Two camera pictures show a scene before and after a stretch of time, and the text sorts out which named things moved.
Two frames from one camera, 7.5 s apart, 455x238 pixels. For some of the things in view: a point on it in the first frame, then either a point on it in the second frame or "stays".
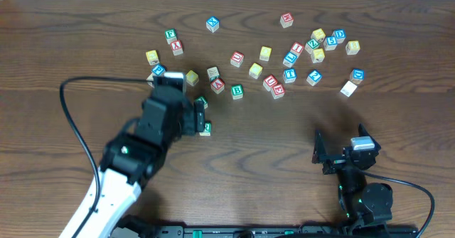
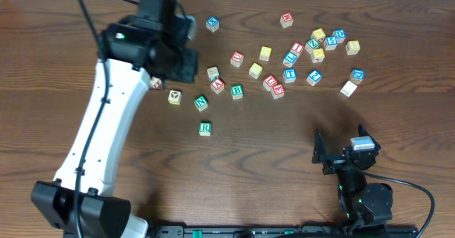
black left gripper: [198, 116] to [185, 66]
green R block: [207, 131] stays
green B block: [237, 91] stays
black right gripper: [336, 162] stays
